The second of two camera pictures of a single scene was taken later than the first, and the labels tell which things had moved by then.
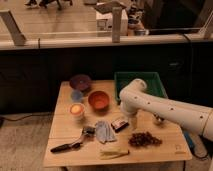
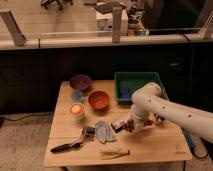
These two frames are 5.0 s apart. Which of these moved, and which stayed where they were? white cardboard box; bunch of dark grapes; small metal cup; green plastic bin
Moved: bunch of dark grapes
Stayed: small metal cup; white cardboard box; green plastic bin
